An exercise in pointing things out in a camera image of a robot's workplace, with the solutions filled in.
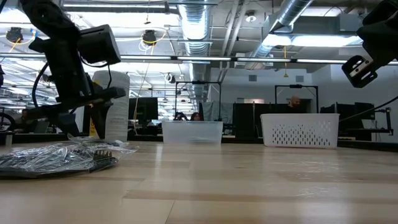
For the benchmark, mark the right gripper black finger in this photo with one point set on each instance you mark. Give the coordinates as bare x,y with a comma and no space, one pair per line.
359,71

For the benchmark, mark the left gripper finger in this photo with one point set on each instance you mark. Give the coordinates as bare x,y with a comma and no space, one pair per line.
101,119
66,123

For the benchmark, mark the small clear toiletry packet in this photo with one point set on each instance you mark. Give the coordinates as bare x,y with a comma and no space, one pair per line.
102,145

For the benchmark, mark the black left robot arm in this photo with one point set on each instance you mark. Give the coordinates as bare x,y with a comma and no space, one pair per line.
46,15

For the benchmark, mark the white wipes canister yellow label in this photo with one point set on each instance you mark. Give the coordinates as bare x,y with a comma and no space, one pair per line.
119,109

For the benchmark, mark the black wide monitor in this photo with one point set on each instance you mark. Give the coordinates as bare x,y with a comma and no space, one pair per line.
357,110

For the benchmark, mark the person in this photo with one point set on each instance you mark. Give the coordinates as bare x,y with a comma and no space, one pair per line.
293,104
26,123
195,117

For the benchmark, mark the black comb in clear wrap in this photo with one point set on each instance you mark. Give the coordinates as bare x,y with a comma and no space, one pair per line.
46,160

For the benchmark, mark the black computer monitor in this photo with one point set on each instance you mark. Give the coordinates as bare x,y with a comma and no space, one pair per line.
146,109

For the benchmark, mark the small white cup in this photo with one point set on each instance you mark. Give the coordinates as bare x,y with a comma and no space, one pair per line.
8,137

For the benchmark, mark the white perforated plastic basket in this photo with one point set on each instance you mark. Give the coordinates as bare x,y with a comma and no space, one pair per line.
300,129

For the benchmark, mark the clear plastic bin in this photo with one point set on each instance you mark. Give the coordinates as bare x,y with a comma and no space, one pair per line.
192,132

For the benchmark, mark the grey hanging cloth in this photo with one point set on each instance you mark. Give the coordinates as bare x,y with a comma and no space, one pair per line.
217,110

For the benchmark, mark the long ceiling light strip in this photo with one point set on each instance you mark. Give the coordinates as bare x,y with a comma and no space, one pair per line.
202,58

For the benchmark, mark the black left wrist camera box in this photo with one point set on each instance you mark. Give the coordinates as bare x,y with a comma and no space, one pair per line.
98,45

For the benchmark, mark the black metal frame stand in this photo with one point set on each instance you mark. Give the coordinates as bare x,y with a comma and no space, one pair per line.
295,86
199,82

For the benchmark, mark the silver slanted ceiling duct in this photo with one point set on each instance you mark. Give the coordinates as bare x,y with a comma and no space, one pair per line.
289,14

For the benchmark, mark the silver ribbed ceiling duct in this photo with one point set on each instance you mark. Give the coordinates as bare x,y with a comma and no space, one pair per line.
195,25

